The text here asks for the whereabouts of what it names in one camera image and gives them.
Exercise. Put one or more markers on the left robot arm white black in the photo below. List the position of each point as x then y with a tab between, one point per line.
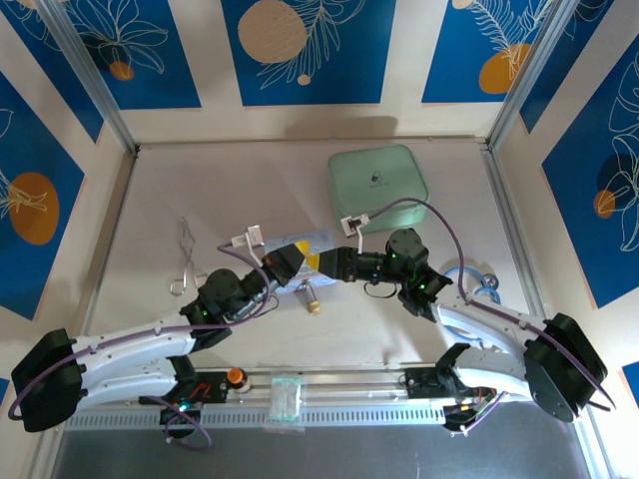
125	349

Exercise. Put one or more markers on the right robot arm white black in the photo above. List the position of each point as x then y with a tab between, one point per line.
499	319

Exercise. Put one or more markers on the cartoon bunny tin box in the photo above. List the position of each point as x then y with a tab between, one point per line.
299	237

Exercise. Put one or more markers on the small brown bottle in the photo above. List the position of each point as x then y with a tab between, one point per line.
312	303

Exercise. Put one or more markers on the silver metal tongs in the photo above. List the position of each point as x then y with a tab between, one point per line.
187	249

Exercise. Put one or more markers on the mint green zip case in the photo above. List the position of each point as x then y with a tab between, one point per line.
377	174

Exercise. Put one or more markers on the orange knob button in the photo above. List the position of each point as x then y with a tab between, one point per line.
235	375

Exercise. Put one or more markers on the small silver metal piece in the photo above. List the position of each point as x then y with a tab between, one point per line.
491	281

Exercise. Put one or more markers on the clear plastic bag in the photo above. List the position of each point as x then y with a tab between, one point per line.
285	399

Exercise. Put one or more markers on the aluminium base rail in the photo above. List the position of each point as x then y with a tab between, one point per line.
349	411

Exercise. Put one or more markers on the aluminium frame post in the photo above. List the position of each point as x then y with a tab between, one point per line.
529	75
90	75

